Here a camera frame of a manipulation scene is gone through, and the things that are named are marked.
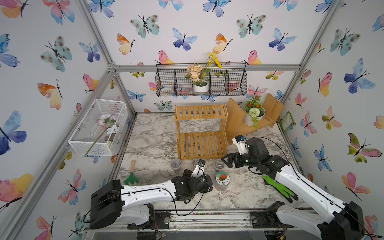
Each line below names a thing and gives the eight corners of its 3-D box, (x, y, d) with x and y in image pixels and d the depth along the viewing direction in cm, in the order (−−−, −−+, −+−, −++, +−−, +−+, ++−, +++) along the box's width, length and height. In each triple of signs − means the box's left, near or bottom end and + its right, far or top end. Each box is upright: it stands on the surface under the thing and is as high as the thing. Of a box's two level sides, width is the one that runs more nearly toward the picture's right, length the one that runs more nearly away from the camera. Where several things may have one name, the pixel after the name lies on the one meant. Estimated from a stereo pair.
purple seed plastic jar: (171, 172, 91) (170, 168, 87) (172, 162, 95) (171, 158, 91) (181, 172, 91) (180, 168, 87) (181, 162, 95) (181, 158, 91)
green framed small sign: (283, 131, 113) (288, 123, 106) (277, 119, 121) (282, 111, 113) (290, 131, 113) (296, 123, 106) (284, 119, 121) (290, 111, 113)
